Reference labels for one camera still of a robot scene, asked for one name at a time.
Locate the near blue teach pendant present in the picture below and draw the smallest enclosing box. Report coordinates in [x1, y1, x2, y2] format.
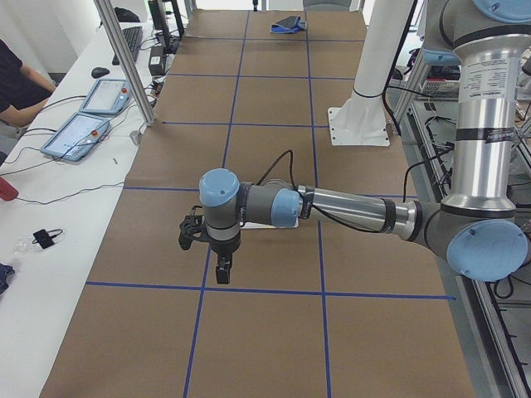
[40, 112, 110, 162]

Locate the blue grey towel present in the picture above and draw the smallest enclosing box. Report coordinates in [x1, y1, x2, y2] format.
[270, 15, 307, 34]

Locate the black power brick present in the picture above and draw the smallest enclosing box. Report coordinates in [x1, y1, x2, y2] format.
[148, 45, 167, 76]

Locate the blue teach pendant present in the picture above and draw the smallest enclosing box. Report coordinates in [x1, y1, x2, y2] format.
[40, 112, 110, 162]
[80, 79, 129, 115]

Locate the seated person in black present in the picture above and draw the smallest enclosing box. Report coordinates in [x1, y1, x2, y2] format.
[0, 38, 57, 167]

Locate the aluminium frame post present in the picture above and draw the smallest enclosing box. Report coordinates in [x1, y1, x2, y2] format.
[94, 0, 155, 127]

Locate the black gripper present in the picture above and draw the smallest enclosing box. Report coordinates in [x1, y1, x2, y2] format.
[210, 236, 241, 284]

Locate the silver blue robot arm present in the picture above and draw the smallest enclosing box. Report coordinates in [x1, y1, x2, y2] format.
[181, 1, 530, 284]

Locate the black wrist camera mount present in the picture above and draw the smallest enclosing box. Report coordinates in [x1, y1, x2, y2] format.
[178, 206, 209, 250]

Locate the black computer mouse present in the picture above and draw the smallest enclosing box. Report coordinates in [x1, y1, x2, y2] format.
[90, 66, 110, 79]

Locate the black keyboard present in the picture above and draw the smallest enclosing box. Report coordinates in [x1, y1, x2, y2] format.
[122, 26, 143, 62]

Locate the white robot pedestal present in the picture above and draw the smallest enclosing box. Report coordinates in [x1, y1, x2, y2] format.
[328, 0, 417, 147]

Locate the far blue teach pendant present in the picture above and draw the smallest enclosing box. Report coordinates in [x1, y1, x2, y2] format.
[80, 79, 129, 115]

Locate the black monitor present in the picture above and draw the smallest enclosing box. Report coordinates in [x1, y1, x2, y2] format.
[148, 0, 185, 55]

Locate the small black adapter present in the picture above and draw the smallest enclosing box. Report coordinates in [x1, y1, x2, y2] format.
[32, 228, 64, 249]

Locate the small metal cylinder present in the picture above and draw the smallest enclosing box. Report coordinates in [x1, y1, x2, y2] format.
[129, 131, 142, 145]

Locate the red object on desk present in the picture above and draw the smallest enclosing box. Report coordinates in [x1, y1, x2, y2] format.
[0, 177, 19, 201]

